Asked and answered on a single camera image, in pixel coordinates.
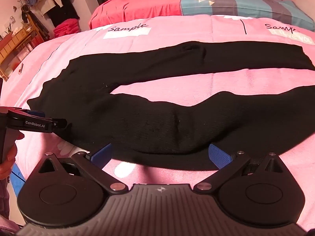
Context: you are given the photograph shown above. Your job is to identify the pink printed bedsheet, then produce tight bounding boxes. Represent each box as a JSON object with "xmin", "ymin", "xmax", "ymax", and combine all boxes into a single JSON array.
[{"xmin": 0, "ymin": 13, "xmax": 315, "ymax": 236}]

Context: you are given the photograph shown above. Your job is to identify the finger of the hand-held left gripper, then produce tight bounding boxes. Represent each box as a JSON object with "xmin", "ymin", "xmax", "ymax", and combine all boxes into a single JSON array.
[
  {"xmin": 52, "ymin": 118, "xmax": 68, "ymax": 129},
  {"xmin": 7, "ymin": 107, "xmax": 45, "ymax": 119}
]

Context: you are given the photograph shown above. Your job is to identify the teal grey striped blanket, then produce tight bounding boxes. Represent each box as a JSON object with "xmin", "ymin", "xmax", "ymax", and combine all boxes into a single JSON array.
[{"xmin": 180, "ymin": 0, "xmax": 315, "ymax": 32}]

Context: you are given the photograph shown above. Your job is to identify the black pants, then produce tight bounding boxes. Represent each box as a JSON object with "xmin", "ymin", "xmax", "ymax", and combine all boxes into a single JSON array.
[{"xmin": 27, "ymin": 41, "xmax": 315, "ymax": 171}]

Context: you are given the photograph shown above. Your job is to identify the small stack of red towels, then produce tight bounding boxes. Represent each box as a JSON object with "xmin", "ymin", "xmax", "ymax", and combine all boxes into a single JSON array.
[{"xmin": 53, "ymin": 18, "xmax": 82, "ymax": 38}]

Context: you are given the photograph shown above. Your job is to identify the red bedsheet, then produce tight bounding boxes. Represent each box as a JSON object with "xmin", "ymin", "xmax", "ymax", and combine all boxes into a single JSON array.
[{"xmin": 89, "ymin": 0, "xmax": 197, "ymax": 29}]

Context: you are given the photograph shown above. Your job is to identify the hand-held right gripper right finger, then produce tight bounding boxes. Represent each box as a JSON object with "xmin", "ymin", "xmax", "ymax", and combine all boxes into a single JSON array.
[{"xmin": 193, "ymin": 143, "xmax": 286, "ymax": 193}]

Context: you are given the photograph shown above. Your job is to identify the wooden shelf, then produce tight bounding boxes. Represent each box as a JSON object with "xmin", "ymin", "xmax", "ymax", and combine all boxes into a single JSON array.
[{"xmin": 0, "ymin": 13, "xmax": 50, "ymax": 81}]

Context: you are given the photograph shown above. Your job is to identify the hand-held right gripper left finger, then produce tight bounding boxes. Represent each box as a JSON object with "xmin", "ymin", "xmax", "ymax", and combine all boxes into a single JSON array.
[{"xmin": 37, "ymin": 143, "xmax": 130, "ymax": 195}]

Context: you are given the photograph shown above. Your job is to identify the person's left hand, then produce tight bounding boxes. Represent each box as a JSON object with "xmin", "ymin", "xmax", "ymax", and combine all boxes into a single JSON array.
[{"xmin": 0, "ymin": 131, "xmax": 25, "ymax": 180}]

